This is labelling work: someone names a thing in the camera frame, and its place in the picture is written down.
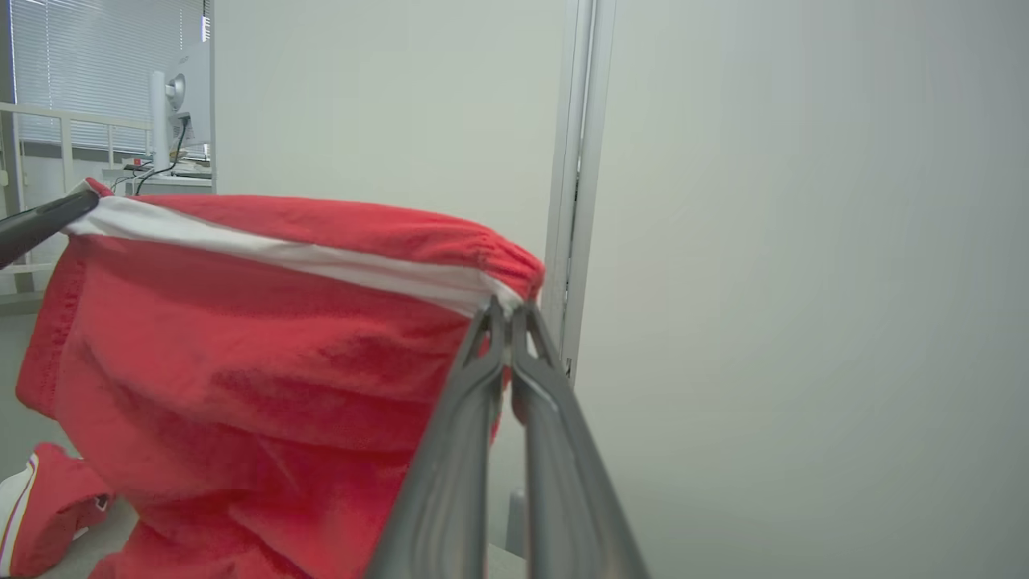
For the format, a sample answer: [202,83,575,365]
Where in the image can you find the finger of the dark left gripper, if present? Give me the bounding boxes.
[0,191,100,270]

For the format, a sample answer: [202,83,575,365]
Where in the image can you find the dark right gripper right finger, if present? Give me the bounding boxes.
[511,304,650,579]

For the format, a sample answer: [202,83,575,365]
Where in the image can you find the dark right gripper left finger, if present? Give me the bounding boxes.
[366,298,510,579]

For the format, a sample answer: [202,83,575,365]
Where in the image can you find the small red white-banded garment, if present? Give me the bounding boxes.
[16,179,547,579]

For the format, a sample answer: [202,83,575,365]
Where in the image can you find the red shirt white sleeves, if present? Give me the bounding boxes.
[0,442,115,579]

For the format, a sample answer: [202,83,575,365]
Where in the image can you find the white metal railing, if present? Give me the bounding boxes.
[0,101,155,294]

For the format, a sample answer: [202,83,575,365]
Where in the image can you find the white desk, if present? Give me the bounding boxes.
[103,165,215,196]

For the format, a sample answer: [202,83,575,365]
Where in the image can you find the white window blinds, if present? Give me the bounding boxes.
[8,0,211,155]

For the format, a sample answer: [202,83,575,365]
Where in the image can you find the white computer monitor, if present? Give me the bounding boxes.
[149,44,213,171]

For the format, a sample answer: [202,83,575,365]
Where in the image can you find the black monitor cable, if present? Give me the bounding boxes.
[133,115,191,196]

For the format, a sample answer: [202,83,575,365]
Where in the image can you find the grey partition post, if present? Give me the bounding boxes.
[543,0,619,384]

